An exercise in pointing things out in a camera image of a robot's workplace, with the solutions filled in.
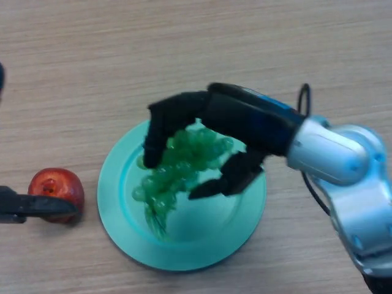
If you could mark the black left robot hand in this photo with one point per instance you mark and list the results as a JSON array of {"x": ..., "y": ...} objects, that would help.
[{"x": 30, "y": 206}]

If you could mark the green round plate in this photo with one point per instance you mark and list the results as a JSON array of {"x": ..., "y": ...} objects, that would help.
[{"x": 208, "y": 239}]

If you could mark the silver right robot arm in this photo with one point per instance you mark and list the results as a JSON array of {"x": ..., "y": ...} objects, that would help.
[{"x": 352, "y": 159}]

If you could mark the red apple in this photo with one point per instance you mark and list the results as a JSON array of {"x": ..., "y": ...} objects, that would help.
[{"x": 55, "y": 180}]

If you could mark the green grapes bunch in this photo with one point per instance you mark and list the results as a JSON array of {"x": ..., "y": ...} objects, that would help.
[{"x": 190, "y": 153}]

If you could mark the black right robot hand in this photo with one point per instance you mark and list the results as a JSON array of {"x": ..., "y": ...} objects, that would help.
[{"x": 245, "y": 119}]

